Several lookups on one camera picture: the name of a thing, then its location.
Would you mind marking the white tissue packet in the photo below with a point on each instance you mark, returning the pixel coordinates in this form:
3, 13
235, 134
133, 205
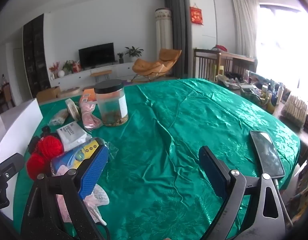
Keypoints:
72, 135

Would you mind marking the smartphone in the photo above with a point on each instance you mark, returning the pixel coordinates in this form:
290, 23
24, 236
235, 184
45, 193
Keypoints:
266, 152

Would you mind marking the covered standing air conditioner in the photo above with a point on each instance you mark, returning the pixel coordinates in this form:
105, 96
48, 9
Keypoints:
162, 35

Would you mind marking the wooden dining chair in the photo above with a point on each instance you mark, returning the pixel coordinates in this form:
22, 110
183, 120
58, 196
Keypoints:
6, 95

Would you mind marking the small green potted plant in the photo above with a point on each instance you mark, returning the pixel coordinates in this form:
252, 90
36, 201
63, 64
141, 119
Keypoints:
121, 58

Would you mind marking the orange book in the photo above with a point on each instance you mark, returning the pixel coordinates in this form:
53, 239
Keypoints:
90, 96

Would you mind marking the bag of cotton swabs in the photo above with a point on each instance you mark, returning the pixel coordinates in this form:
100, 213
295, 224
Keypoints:
59, 117

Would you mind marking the wooden slatted crib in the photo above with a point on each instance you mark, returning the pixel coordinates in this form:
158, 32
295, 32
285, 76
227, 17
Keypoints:
206, 62

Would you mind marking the orange lounge chair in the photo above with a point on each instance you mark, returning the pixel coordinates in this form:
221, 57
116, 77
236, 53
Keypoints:
154, 66

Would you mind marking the pile of assorted household things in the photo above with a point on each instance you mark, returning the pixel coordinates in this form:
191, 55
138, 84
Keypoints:
256, 90

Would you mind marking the red yarn ball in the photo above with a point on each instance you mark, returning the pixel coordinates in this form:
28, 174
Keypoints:
36, 166
50, 146

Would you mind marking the red gift box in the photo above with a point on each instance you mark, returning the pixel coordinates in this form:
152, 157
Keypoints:
76, 68

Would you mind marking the white pink patterned cloth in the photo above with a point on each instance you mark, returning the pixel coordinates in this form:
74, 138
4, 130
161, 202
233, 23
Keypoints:
98, 197

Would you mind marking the round beige cushion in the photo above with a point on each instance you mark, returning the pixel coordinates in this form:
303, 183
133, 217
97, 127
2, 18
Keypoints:
68, 92

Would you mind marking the pink socks packet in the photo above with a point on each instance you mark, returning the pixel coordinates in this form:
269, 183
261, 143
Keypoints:
90, 120

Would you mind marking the black television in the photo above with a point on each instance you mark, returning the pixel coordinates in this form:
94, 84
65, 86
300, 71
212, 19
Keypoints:
96, 55

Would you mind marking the small black object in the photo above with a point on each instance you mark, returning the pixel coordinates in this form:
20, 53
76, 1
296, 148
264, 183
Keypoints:
33, 143
46, 129

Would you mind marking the dark display cabinet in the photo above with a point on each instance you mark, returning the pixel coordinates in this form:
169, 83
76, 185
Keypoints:
35, 57

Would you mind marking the large green potted plant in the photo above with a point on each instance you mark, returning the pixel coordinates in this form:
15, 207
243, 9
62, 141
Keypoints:
133, 52

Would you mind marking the red wall hanging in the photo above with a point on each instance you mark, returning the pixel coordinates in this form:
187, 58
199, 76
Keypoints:
196, 16

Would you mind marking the white curtain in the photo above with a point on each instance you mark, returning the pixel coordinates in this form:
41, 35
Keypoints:
244, 25

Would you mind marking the green satin tablecloth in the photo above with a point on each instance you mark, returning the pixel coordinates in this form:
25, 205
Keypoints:
156, 135

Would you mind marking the red flowers in vase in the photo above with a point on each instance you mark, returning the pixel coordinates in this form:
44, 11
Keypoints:
53, 68

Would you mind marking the round white vase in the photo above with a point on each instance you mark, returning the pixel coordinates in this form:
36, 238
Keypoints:
61, 74

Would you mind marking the wooden bench with metal legs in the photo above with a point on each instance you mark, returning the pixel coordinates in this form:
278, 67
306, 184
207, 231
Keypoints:
101, 73

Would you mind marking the white television cabinet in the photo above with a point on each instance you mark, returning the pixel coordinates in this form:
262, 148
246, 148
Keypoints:
81, 76

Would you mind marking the grey curtain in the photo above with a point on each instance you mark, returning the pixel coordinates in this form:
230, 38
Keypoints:
177, 30

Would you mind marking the white storage box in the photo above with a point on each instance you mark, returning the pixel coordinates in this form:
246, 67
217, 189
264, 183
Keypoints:
16, 125

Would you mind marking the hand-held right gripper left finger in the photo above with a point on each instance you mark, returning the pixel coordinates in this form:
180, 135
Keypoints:
97, 166

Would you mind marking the blue yellow packet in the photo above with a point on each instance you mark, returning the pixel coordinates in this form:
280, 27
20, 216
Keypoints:
76, 155

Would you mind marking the clear jar with black lid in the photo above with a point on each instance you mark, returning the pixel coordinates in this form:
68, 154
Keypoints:
111, 105

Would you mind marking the beige packaged item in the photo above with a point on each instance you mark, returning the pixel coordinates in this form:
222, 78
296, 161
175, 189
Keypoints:
294, 110

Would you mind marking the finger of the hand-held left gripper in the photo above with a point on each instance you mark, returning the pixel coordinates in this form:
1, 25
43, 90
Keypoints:
8, 163

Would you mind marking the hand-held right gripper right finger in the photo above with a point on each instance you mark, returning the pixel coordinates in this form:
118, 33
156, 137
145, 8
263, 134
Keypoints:
211, 172

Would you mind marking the red cloth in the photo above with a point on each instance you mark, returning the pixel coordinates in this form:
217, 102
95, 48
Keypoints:
220, 47

